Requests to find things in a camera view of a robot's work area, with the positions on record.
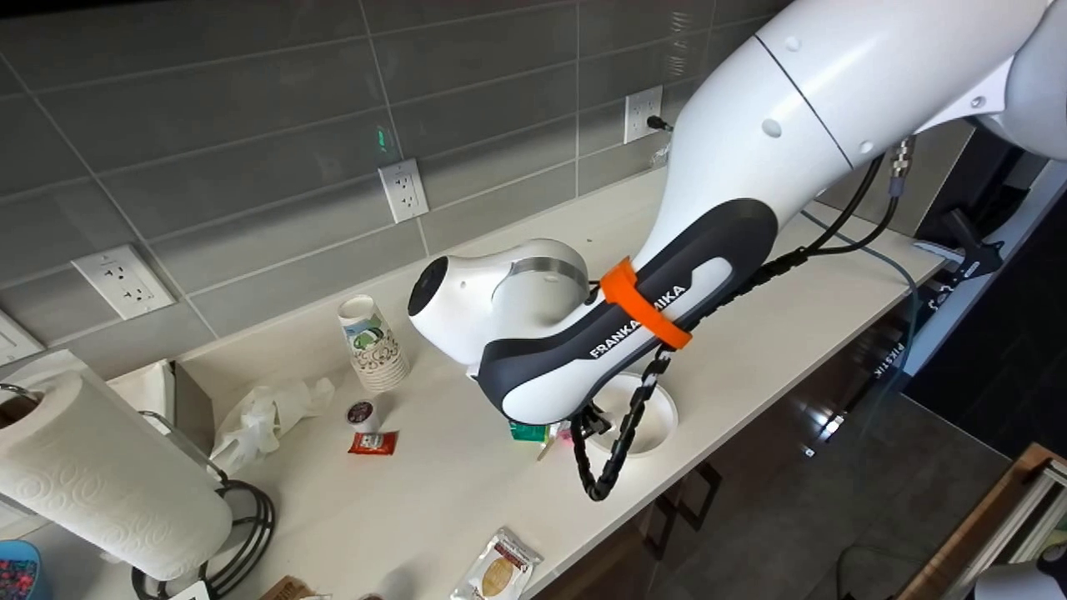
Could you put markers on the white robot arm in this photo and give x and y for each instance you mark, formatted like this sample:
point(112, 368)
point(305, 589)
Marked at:
point(817, 91)

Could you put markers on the white bowl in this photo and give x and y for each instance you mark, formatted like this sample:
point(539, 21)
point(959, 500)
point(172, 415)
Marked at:
point(614, 405)

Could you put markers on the green packet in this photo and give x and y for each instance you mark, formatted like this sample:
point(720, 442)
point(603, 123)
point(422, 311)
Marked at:
point(529, 431)

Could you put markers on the patterned paper cup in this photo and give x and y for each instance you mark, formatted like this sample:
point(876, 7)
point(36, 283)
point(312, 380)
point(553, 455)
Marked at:
point(372, 344)

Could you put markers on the red sachet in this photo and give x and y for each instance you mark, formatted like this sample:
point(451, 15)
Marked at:
point(374, 443)

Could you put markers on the brown snack packet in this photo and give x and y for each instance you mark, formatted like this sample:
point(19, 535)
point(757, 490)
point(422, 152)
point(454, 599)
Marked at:
point(502, 567)

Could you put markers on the crumpled plastic bag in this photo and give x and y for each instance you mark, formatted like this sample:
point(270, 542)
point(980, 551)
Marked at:
point(264, 417)

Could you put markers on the black paper towel holder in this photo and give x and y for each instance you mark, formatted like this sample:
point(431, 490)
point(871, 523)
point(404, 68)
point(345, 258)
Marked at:
point(248, 538)

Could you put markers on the paper towel roll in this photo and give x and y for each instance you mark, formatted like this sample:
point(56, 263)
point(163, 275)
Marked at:
point(93, 463)

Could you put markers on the white wall outlet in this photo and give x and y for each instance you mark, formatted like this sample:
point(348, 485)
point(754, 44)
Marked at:
point(125, 280)

